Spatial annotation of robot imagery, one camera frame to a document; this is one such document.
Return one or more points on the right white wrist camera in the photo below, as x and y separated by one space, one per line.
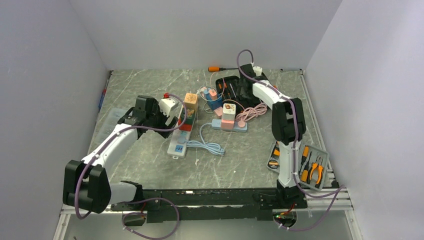
257 70

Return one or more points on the blue red pen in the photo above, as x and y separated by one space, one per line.
102 96

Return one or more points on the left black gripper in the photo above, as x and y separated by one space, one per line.
173 122

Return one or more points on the clear plastic screw box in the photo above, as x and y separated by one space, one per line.
108 124

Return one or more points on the orange tape measure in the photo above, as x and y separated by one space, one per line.
273 164

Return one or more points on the black tool case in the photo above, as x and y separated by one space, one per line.
228 85

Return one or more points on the orange handled screwdriver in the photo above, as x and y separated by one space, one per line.
213 69

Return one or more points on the red cube socket adapter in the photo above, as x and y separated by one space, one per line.
185 127

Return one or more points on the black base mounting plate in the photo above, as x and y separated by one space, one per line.
213 204

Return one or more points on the blue cube socket adapter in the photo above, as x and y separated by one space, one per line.
214 104

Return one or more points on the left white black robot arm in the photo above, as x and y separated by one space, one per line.
86 184

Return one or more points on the grey tool case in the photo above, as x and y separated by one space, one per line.
306 165

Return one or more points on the white power strip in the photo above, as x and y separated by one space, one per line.
178 143

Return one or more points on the pink cube socket adapter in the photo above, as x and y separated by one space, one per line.
227 124

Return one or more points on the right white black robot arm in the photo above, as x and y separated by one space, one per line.
287 126

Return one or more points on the orange pliers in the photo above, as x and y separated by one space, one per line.
316 172

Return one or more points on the beige orange cube adapter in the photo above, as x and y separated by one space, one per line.
191 101

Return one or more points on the green cube socket adapter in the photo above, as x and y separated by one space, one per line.
190 116

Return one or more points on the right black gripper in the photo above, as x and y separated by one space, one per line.
241 92

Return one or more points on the light blue power strip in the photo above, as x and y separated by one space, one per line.
240 126

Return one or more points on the white cube socket adapter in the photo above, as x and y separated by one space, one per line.
229 112

